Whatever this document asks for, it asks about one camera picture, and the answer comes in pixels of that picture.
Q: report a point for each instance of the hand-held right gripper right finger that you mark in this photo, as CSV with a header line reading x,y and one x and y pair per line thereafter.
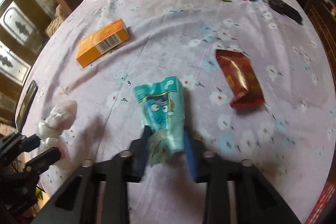
x,y
190,158

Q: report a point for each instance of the glass door cabinet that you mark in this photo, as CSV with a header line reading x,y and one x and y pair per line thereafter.
x,y
18,16

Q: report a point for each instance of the purple floral tablecloth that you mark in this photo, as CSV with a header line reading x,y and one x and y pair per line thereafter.
x,y
170,37

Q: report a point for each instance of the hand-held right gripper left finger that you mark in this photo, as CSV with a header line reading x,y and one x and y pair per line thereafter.
x,y
141,155

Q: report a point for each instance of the teal snack packet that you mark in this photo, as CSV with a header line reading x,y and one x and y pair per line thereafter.
x,y
160,108

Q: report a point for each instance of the wooden cabinet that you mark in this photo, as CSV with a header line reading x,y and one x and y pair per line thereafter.
x,y
323,16

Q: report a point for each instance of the orange cardboard box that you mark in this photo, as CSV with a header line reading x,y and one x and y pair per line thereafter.
x,y
101,43

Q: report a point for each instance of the white plastic bag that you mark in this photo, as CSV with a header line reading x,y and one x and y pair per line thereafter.
x,y
61,113

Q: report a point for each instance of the red plastic basket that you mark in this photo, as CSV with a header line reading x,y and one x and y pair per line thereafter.
x,y
324,205

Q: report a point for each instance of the dark red snack packet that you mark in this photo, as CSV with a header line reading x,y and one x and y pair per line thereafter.
x,y
241,79

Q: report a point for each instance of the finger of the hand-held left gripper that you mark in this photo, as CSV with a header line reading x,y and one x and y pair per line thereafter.
x,y
30,142
44,158

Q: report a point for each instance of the black phone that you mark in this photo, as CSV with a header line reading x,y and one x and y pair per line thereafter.
x,y
26,106

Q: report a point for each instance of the black flat object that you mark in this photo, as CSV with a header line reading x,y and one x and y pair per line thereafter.
x,y
281,5

